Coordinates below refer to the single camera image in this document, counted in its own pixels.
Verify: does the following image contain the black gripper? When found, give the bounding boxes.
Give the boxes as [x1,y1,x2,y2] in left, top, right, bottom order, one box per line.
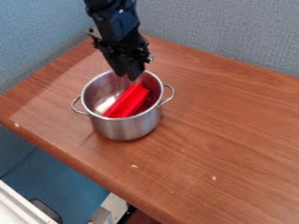
[87,5,154,81]

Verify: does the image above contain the red cloth object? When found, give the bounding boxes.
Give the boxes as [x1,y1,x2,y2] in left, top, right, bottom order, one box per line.
[103,83,150,118]

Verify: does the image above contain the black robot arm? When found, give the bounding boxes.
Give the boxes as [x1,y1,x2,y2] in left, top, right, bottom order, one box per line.
[83,0,154,81]

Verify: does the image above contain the metal pot with handles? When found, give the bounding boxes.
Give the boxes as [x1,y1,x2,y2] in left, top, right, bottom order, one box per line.
[71,70,175,141]

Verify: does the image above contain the white appliance lower left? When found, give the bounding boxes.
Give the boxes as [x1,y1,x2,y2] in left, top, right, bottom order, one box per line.
[0,180,59,224]

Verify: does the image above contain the white table leg bracket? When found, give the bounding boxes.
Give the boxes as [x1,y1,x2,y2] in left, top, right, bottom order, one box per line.
[87,193,129,224]

